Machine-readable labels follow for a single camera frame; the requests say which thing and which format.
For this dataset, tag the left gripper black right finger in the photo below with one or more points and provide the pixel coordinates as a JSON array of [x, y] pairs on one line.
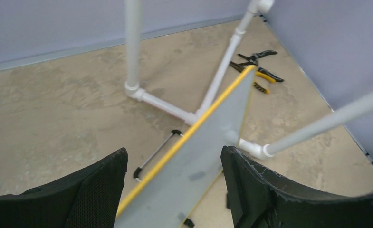
[[259, 197]]

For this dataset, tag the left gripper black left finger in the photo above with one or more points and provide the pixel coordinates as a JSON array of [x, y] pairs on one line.
[[87, 198]]

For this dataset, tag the yellow-handled pliers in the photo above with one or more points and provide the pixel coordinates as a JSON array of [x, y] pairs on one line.
[[262, 73]]

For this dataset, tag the yellow-framed whiteboard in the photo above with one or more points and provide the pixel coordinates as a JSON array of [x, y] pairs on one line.
[[171, 189]]

